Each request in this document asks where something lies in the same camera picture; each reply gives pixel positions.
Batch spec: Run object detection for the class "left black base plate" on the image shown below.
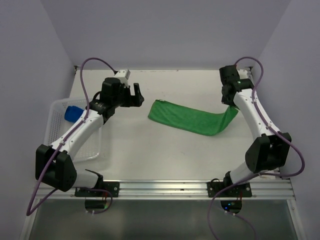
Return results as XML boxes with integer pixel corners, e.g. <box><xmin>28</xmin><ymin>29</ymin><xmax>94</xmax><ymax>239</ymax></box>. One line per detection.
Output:
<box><xmin>74</xmin><ymin>181</ymin><xmax>120</xmax><ymax>198</ymax></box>

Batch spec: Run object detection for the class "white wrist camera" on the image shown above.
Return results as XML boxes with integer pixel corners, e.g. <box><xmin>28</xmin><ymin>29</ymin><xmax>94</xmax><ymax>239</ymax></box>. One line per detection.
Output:
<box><xmin>236</xmin><ymin>67</ymin><xmax>253</xmax><ymax>80</ymax></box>
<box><xmin>114</xmin><ymin>69</ymin><xmax>131</xmax><ymax>81</ymax></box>

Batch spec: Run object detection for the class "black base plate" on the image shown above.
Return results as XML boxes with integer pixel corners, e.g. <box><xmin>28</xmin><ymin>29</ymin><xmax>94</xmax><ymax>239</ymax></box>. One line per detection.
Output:
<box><xmin>74</xmin><ymin>181</ymin><xmax>120</xmax><ymax>198</ymax></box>
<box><xmin>206</xmin><ymin>178</ymin><xmax>253</xmax><ymax>198</ymax></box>

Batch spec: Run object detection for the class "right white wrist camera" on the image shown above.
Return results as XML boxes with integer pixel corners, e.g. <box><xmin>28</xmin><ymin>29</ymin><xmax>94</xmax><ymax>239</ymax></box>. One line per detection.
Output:
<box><xmin>236</xmin><ymin>67</ymin><xmax>253</xmax><ymax>80</ymax></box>

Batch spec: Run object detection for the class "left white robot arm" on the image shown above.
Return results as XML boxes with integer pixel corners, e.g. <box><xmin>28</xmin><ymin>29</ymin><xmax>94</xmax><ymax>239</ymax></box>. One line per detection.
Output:
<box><xmin>35</xmin><ymin>77</ymin><xmax>145</xmax><ymax>197</ymax></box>

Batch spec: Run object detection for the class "green towel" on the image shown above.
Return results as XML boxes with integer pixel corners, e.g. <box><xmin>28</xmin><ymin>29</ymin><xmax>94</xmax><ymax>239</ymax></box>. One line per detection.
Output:
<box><xmin>148</xmin><ymin>99</ymin><xmax>239</xmax><ymax>137</ymax></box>

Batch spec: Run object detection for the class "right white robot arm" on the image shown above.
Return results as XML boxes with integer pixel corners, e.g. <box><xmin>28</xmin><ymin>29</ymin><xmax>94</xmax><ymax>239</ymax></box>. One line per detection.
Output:
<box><xmin>219</xmin><ymin>65</ymin><xmax>292</xmax><ymax>197</ymax></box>

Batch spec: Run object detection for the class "blue towel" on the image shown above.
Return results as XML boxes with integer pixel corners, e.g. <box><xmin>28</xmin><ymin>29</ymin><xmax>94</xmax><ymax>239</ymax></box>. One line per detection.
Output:
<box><xmin>64</xmin><ymin>105</ymin><xmax>84</xmax><ymax>123</ymax></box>

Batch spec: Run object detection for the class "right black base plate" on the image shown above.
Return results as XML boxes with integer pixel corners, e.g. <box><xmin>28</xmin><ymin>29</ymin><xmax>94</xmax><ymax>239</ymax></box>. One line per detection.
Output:
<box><xmin>206</xmin><ymin>178</ymin><xmax>253</xmax><ymax>198</ymax></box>

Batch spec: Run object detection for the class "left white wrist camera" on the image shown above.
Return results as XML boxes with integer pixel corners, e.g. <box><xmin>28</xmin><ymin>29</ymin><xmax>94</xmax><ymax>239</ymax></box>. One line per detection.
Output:
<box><xmin>114</xmin><ymin>69</ymin><xmax>131</xmax><ymax>81</ymax></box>

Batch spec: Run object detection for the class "white perforated plastic basket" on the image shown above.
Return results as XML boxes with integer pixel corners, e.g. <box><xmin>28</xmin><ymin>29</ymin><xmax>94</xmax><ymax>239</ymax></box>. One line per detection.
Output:
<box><xmin>43</xmin><ymin>97</ymin><xmax>102</xmax><ymax>162</ymax></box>

